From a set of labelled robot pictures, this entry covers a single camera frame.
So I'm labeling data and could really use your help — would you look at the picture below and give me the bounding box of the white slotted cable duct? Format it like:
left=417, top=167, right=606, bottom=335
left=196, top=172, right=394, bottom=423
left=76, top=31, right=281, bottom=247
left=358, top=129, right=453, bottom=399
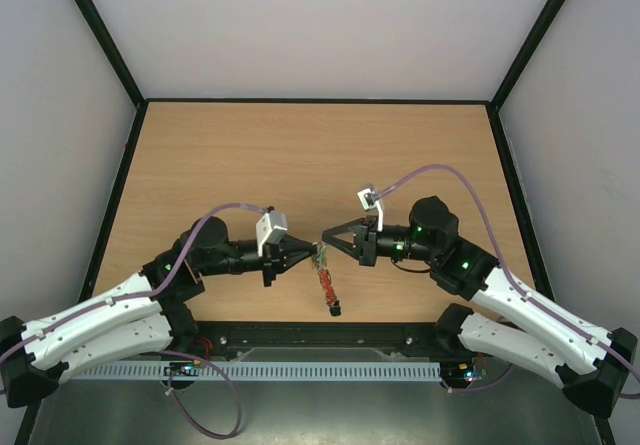
left=74, top=360, right=441, bottom=382

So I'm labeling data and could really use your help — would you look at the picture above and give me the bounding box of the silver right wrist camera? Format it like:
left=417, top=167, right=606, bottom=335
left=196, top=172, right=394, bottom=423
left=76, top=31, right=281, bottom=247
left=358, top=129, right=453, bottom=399
left=357, top=183, right=383, bottom=211

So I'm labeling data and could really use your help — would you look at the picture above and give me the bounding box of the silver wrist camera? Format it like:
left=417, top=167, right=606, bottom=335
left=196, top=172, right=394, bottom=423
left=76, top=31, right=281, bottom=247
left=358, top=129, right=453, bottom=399
left=255, top=207, right=288, bottom=257
left=357, top=183, right=383, bottom=211

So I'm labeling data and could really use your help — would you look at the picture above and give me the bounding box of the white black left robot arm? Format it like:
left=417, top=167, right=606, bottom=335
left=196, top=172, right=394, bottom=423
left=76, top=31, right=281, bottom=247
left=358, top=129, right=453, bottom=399
left=1, top=216, right=317, bottom=408

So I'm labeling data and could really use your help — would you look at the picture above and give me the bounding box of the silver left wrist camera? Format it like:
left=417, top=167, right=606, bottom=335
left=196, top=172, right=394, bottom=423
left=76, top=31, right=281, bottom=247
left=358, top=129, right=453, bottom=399
left=255, top=207, right=288, bottom=257

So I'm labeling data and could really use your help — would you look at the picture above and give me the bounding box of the black head key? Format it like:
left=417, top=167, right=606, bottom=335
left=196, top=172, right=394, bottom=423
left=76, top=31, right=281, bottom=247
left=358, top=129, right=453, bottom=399
left=329, top=303, right=341, bottom=317

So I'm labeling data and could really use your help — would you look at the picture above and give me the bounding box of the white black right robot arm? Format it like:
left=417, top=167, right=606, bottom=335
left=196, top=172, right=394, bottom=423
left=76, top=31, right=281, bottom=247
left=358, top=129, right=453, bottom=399
left=322, top=196, right=638, bottom=419

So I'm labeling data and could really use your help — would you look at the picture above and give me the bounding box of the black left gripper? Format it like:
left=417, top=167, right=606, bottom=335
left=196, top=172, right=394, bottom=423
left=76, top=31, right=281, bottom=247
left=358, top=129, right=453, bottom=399
left=198, top=234, right=316, bottom=288

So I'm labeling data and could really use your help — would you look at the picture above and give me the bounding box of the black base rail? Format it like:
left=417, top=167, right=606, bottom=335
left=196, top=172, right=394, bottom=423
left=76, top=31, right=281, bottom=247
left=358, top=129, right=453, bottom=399
left=168, top=315, right=477, bottom=361

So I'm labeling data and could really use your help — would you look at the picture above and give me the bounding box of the black enclosure frame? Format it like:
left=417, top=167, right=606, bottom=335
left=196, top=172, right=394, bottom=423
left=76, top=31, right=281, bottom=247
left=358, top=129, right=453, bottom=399
left=12, top=0, right=617, bottom=445

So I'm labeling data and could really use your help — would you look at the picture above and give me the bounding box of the metal keyring with red handle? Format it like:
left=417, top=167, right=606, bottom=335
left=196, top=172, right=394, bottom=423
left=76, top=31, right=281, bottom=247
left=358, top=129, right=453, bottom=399
left=311, top=241, right=341, bottom=311

